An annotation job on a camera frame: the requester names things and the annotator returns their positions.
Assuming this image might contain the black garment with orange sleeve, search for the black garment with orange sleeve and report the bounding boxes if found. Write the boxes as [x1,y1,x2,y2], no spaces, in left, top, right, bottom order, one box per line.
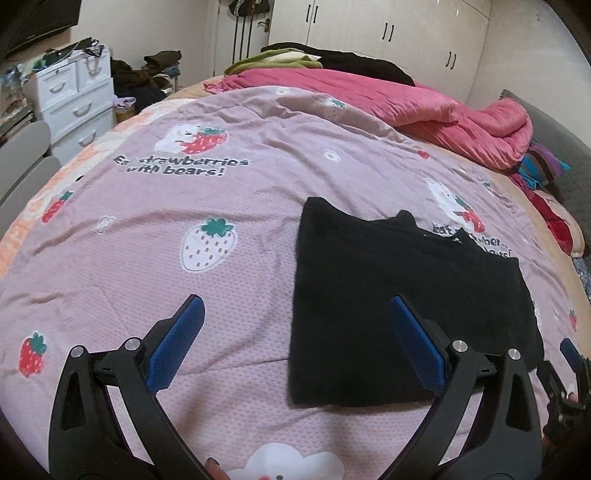
[288,197,546,408]

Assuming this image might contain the white drawer cabinet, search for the white drawer cabinet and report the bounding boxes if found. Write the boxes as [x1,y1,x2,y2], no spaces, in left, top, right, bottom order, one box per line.
[23,39,116,165]

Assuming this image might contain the door with hanging bags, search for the door with hanging bags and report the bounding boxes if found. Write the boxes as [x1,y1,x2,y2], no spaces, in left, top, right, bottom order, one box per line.
[212,0,273,77]

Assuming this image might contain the strawberry printed pink bedsheet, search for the strawberry printed pink bedsheet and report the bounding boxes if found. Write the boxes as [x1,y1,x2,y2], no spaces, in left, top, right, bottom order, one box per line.
[0,85,591,480]

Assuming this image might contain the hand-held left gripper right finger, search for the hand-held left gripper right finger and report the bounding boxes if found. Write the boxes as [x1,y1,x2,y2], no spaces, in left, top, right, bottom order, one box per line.
[381,295,542,480]

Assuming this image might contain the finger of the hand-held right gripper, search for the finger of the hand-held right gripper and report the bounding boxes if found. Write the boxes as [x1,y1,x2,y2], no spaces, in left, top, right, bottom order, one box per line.
[560,338,584,373]

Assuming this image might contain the pile of dark clothes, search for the pile of dark clothes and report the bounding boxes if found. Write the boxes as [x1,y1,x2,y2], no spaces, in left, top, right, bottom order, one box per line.
[110,50,184,114]

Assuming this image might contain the grey headboard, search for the grey headboard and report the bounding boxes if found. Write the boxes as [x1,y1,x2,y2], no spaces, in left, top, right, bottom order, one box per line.
[501,90,591,245]

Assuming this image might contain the black screen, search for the black screen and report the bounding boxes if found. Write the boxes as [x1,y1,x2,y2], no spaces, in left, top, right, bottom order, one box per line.
[0,0,79,59]

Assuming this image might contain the pink quilt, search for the pink quilt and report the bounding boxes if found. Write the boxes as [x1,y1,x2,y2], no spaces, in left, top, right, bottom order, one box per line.
[203,68,534,171]

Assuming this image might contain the colourful striped pillow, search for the colourful striped pillow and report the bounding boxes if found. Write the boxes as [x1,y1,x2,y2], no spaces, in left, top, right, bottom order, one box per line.
[510,141,571,190]

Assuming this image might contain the white wardrobe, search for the white wardrobe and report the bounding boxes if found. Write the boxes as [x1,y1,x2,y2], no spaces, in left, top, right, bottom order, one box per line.
[268,0,491,105]

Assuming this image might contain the black cloth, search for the black cloth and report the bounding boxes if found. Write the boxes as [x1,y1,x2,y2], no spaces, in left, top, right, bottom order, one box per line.
[261,42,415,88]

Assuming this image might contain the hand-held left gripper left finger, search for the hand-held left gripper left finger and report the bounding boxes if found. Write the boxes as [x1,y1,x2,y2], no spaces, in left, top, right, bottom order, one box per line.
[48,294,218,480]

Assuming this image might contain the green blanket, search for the green blanket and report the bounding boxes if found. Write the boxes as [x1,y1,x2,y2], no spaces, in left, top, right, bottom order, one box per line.
[225,50,323,75]

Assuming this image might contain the red cloth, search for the red cloth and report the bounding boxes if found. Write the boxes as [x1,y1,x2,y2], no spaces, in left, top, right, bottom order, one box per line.
[512,178,576,256]

